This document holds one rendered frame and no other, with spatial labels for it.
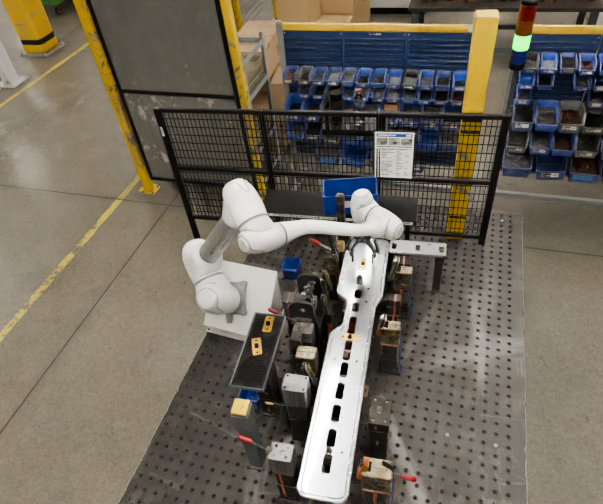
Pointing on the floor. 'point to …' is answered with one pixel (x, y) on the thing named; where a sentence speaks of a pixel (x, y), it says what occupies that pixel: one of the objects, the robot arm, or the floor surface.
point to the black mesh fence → (337, 157)
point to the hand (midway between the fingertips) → (362, 257)
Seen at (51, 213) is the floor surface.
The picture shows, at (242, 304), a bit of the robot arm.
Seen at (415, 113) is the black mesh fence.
